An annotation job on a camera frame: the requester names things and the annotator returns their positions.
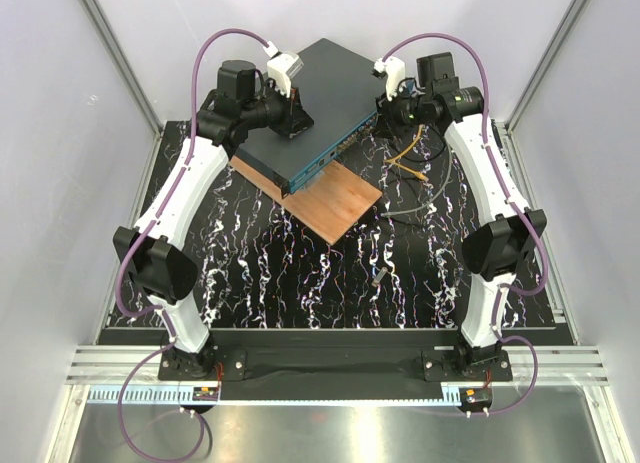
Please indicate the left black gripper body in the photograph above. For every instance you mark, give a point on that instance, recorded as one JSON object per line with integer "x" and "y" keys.
{"x": 279, "y": 110}

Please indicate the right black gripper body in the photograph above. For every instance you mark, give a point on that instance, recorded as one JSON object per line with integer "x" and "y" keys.
{"x": 398, "y": 115}

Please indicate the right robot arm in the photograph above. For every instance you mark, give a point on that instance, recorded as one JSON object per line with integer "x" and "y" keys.
{"x": 508, "y": 226}

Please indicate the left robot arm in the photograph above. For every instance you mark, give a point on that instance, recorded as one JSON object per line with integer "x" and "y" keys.
{"x": 151, "y": 253}

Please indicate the wooden base board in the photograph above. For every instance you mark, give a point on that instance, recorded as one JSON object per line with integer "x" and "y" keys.
{"x": 330, "y": 205}

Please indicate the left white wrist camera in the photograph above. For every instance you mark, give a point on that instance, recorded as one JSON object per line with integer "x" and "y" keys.
{"x": 282, "y": 67}

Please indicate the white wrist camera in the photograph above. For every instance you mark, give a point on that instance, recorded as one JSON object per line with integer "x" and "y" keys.
{"x": 282, "y": 67}
{"x": 393, "y": 71}

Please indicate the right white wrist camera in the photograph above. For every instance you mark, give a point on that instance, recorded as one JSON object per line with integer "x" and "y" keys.
{"x": 393, "y": 71}

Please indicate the dark grey network switch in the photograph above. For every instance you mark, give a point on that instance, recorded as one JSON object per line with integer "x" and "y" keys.
{"x": 339, "y": 92}

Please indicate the left aluminium frame post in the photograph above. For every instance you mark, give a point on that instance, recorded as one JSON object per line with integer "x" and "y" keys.
{"x": 107, "y": 35}

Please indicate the aluminium frame post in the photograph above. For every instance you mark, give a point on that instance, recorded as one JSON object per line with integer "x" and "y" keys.
{"x": 107, "y": 35}
{"x": 552, "y": 50}

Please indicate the right aluminium frame post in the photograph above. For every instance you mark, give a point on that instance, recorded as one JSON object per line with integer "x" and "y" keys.
{"x": 552, "y": 50}

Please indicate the slotted cable duct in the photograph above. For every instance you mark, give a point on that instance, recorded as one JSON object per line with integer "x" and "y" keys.
{"x": 230, "y": 394}

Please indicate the aluminium rail profile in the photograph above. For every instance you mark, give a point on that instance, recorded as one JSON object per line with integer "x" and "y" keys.
{"x": 557, "y": 365}

